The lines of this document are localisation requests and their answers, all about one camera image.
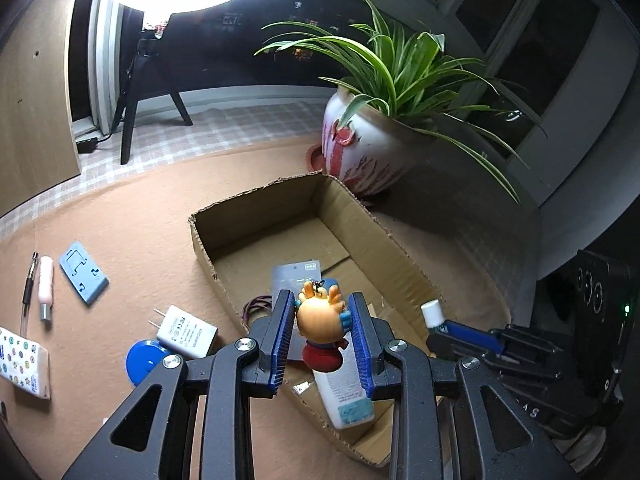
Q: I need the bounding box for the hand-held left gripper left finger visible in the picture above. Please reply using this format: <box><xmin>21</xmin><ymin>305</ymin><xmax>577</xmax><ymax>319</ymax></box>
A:
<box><xmin>62</xmin><ymin>289</ymin><xmax>296</xmax><ymax>480</ymax></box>

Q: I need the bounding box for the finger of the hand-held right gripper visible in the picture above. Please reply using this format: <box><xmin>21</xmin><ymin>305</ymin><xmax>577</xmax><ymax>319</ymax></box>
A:
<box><xmin>426</xmin><ymin>334</ymin><xmax>576</xmax><ymax>392</ymax></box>
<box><xmin>440</xmin><ymin>320</ymin><xmax>556</xmax><ymax>356</ymax></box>

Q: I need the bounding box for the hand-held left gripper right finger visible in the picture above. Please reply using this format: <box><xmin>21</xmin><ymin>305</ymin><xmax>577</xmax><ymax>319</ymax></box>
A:
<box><xmin>347</xmin><ymin>291</ymin><xmax>581</xmax><ymax>480</ymax></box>

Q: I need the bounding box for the green label tube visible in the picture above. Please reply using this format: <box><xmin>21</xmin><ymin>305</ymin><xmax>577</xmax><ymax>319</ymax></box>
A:
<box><xmin>421</xmin><ymin>300</ymin><xmax>451</xmax><ymax>333</ymax></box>

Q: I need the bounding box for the orange toy figure keychain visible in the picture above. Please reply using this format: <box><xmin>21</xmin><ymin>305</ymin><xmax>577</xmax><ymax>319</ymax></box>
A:
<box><xmin>295</xmin><ymin>280</ymin><xmax>351</xmax><ymax>373</ymax></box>

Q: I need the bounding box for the white blue bottle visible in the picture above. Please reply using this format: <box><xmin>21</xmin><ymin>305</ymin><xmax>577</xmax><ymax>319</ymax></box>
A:
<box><xmin>312</xmin><ymin>355</ymin><xmax>376</xmax><ymax>430</ymax></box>

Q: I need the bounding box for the black card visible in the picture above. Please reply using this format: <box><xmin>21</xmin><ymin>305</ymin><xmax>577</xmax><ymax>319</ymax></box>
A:
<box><xmin>271</xmin><ymin>261</ymin><xmax>323</xmax><ymax>363</ymax></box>

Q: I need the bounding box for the cardboard box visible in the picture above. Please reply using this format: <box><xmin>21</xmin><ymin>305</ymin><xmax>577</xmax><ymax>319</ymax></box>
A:
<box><xmin>188</xmin><ymin>172</ymin><xmax>513</xmax><ymax>468</ymax></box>

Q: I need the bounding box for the blue round case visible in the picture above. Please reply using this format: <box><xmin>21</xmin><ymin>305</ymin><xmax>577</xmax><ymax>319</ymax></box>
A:
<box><xmin>125</xmin><ymin>339</ymin><xmax>173</xmax><ymax>387</ymax></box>

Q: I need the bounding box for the blue phone stand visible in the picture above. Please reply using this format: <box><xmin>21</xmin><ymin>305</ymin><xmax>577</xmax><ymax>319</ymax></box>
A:
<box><xmin>59</xmin><ymin>241</ymin><xmax>110</xmax><ymax>306</ymax></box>

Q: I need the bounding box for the black pen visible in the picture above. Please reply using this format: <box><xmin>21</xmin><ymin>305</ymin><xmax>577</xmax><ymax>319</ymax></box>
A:
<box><xmin>21</xmin><ymin>251</ymin><xmax>40</xmax><ymax>333</ymax></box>

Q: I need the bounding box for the star print tissue pack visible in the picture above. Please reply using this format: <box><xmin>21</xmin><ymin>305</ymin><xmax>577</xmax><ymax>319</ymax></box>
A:
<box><xmin>0</xmin><ymin>326</ymin><xmax>52</xmax><ymax>401</ymax></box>

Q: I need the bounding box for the white red flower pot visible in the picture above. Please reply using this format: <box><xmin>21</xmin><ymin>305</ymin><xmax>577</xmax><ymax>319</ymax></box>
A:
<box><xmin>321</xmin><ymin>87</ymin><xmax>431</xmax><ymax>197</ymax></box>

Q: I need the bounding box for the red pot saucer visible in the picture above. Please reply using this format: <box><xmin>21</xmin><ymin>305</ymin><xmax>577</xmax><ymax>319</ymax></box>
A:
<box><xmin>305</xmin><ymin>144</ymin><xmax>328</xmax><ymax>176</ymax></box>

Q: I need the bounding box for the checkered cloth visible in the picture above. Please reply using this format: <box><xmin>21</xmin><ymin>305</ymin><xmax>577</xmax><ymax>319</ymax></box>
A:
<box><xmin>0</xmin><ymin>96</ymin><xmax>543</xmax><ymax>321</ymax></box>

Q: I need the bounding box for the pink tube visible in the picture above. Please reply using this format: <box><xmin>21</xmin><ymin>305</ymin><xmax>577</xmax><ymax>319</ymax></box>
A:
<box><xmin>38</xmin><ymin>256</ymin><xmax>55</xmax><ymax>325</ymax></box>

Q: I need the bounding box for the black tripod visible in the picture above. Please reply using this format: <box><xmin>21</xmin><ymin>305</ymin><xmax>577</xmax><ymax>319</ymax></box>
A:
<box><xmin>111</xmin><ymin>15</ymin><xmax>194</xmax><ymax>166</ymax></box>

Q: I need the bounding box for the green spider plant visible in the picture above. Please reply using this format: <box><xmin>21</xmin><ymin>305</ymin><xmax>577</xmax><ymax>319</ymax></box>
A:
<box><xmin>254</xmin><ymin>0</ymin><xmax>548</xmax><ymax>206</ymax></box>

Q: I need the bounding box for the light wooden panel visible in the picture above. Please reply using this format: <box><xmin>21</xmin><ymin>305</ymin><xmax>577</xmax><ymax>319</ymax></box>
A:
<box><xmin>0</xmin><ymin>0</ymin><xmax>86</xmax><ymax>221</ymax></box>

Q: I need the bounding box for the dark red cord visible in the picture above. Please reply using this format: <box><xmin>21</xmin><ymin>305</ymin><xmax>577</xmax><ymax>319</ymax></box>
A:
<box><xmin>241</xmin><ymin>296</ymin><xmax>275</xmax><ymax>326</ymax></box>

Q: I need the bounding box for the white wall charger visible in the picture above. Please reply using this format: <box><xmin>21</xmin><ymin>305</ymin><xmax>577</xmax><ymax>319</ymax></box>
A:
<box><xmin>147</xmin><ymin>305</ymin><xmax>219</xmax><ymax>360</ymax></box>

